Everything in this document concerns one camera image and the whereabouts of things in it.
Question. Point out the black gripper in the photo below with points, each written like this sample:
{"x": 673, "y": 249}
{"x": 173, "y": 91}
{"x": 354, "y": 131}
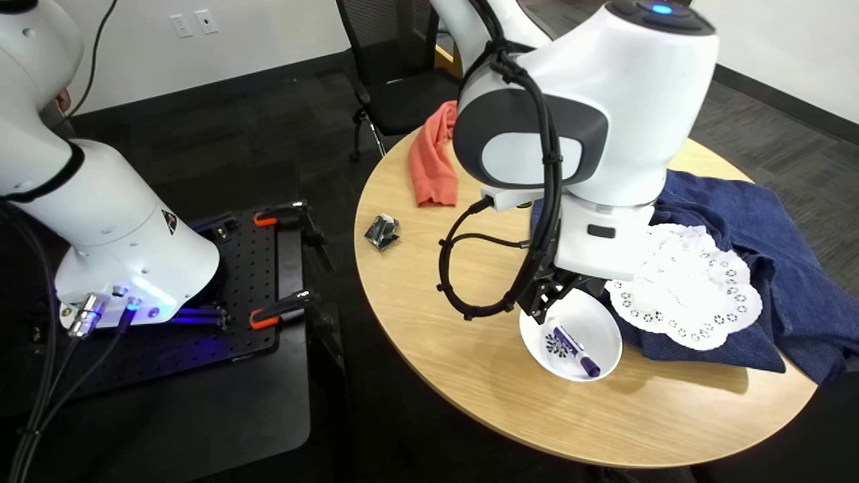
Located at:
{"x": 546, "y": 290}

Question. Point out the purple and white marker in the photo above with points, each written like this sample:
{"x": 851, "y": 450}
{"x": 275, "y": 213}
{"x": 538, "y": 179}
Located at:
{"x": 562, "y": 344}

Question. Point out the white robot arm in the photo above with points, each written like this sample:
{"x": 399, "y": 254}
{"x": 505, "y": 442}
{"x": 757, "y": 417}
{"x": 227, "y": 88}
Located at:
{"x": 583, "y": 125}

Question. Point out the white bowl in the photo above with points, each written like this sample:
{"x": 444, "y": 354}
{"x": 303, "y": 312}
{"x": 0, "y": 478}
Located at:
{"x": 589, "y": 324}

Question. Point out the white paper doily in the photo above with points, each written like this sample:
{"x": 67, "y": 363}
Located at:
{"x": 687, "y": 289}

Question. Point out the orange cloth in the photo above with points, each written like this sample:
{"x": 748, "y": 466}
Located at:
{"x": 431, "y": 168}

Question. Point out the small black binder clip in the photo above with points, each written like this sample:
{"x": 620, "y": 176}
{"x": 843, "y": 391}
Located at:
{"x": 381, "y": 233}

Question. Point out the black office chair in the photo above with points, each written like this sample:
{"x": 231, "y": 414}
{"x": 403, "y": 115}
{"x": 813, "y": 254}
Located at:
{"x": 396, "y": 77}

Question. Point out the dark blue cloth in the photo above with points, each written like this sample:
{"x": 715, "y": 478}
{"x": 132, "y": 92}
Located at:
{"x": 807, "y": 319}

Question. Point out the upper orange black clamp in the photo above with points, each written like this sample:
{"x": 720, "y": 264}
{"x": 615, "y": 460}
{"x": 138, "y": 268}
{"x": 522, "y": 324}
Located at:
{"x": 279, "y": 215}

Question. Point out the orange black clamp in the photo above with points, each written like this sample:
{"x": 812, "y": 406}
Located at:
{"x": 295, "y": 304}
{"x": 279, "y": 215}

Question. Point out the lower orange black clamp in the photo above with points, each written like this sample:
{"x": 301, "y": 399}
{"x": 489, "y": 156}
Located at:
{"x": 295, "y": 304}

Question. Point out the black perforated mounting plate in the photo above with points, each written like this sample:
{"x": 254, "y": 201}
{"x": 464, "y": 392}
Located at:
{"x": 258, "y": 268}

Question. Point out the white wall outlet plate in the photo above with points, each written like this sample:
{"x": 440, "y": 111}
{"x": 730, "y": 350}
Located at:
{"x": 200, "y": 24}

